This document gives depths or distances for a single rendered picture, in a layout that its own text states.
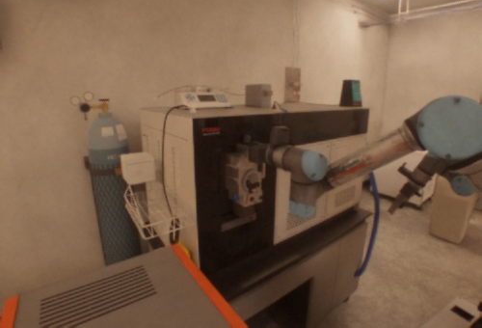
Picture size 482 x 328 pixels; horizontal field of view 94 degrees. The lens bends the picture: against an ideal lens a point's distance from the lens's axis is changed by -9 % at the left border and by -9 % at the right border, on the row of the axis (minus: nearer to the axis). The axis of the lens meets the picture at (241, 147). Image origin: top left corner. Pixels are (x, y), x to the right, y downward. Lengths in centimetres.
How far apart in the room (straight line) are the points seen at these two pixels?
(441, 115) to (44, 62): 189
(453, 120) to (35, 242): 218
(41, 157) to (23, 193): 25
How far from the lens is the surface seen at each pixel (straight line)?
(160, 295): 57
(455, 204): 327
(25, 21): 195
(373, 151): 75
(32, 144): 192
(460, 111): 57
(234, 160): 89
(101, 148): 155
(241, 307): 121
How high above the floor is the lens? 151
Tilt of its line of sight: 12 degrees down
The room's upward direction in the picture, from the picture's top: straight up
